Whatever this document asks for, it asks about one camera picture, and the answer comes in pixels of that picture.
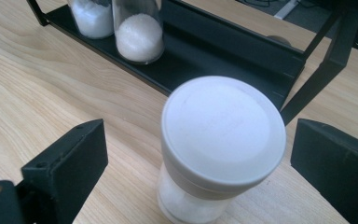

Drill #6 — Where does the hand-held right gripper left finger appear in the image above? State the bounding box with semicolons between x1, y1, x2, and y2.
21;119;109;224

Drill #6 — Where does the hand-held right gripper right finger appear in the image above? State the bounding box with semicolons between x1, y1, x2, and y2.
290;118;358;224

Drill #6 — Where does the clear jar with white lid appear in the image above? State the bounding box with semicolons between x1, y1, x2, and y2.
156;75;287;224

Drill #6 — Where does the black metal rack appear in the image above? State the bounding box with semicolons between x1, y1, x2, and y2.
26;0;358;125

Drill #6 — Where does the clear jar of white granules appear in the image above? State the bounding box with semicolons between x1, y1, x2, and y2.
111;0;165;65

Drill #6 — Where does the clear jar of white powder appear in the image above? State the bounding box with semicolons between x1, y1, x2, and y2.
66;0;116;40

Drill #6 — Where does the white strip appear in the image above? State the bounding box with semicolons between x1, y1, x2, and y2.
273;0;299;20

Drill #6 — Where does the black cable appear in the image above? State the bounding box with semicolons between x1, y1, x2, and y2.
236;0;281;8

